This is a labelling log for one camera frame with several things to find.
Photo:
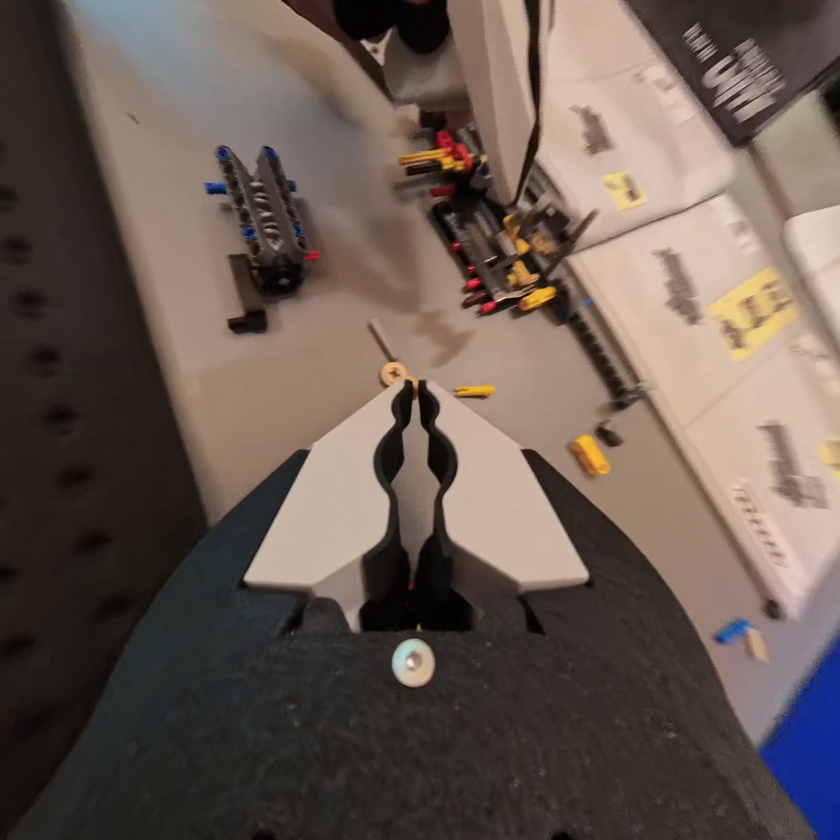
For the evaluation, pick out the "blue plastic bin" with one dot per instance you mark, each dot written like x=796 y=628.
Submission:
x=807 y=754

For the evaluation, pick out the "instruction booklet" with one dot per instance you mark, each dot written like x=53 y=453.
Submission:
x=689 y=262

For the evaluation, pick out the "small lego beam assembly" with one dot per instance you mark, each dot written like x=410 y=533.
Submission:
x=262 y=210

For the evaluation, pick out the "dark grey lego connector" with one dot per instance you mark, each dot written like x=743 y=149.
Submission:
x=609 y=435

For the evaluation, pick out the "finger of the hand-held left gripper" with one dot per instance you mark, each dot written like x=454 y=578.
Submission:
x=492 y=85

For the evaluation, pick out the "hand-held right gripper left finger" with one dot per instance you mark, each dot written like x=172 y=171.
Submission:
x=315 y=518

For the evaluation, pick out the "light grey lego axle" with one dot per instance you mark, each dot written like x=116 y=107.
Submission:
x=379 y=334

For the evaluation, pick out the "yellow lego pin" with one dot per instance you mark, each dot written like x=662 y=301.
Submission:
x=474 y=391

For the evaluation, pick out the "dark grey lego bush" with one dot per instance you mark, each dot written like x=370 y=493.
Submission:
x=773 y=609

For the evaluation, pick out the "lego set box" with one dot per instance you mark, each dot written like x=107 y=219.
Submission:
x=741 y=59

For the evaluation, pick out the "blue lego pin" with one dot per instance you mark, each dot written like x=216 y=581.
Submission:
x=730 y=630

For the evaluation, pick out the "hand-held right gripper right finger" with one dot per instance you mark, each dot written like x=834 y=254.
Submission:
x=518 y=518

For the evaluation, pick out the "tan lego pin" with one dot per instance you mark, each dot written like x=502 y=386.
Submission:
x=757 y=643

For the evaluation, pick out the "lego chassis assembly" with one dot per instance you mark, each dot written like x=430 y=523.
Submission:
x=512 y=249

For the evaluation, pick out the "yellow three-hole lego beam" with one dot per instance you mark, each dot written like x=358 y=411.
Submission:
x=589 y=454

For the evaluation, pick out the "white stand base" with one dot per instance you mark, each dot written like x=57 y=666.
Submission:
x=817 y=262

